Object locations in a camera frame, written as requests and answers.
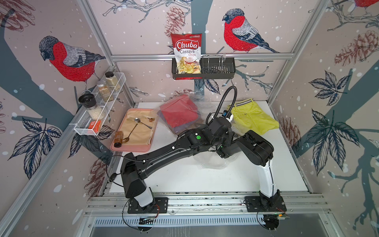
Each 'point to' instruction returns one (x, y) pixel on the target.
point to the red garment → (179, 111)
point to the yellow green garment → (248, 114)
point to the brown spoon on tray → (126, 139)
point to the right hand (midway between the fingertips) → (193, 126)
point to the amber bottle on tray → (118, 138)
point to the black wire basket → (211, 68)
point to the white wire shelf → (81, 126)
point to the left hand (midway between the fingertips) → (236, 132)
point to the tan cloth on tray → (137, 126)
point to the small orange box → (96, 127)
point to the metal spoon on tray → (137, 120)
